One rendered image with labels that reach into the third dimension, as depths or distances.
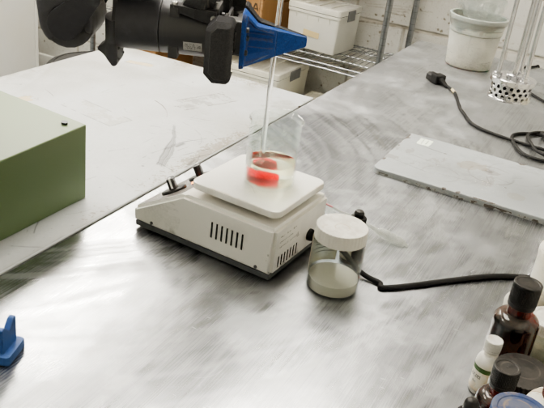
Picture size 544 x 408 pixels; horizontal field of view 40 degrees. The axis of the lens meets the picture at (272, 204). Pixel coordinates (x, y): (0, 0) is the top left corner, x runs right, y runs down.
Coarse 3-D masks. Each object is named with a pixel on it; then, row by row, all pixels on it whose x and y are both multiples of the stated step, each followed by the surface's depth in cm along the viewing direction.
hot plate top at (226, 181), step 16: (240, 160) 93; (208, 176) 87; (224, 176) 88; (240, 176) 88; (304, 176) 91; (208, 192) 85; (224, 192) 84; (240, 192) 85; (256, 192) 85; (288, 192) 86; (304, 192) 87; (256, 208) 82; (272, 208) 82; (288, 208) 83
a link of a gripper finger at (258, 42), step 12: (252, 24) 78; (240, 36) 77; (252, 36) 79; (264, 36) 79; (276, 36) 79; (288, 36) 79; (300, 36) 79; (240, 48) 77; (252, 48) 79; (264, 48) 79; (276, 48) 79; (288, 48) 80; (300, 48) 80; (240, 60) 78; (252, 60) 79
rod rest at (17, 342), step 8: (8, 320) 67; (0, 328) 66; (8, 328) 67; (0, 336) 66; (8, 336) 67; (16, 336) 69; (0, 344) 66; (8, 344) 67; (16, 344) 68; (0, 352) 67; (8, 352) 67; (16, 352) 68; (0, 360) 67; (8, 360) 67
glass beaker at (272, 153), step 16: (256, 112) 86; (272, 112) 87; (288, 112) 87; (256, 128) 83; (272, 128) 82; (288, 128) 88; (256, 144) 83; (272, 144) 83; (288, 144) 83; (256, 160) 84; (272, 160) 83; (288, 160) 84; (256, 176) 85; (272, 176) 84; (288, 176) 85; (272, 192) 85
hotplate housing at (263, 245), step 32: (192, 192) 87; (320, 192) 91; (160, 224) 90; (192, 224) 87; (224, 224) 85; (256, 224) 83; (288, 224) 84; (224, 256) 87; (256, 256) 84; (288, 256) 87
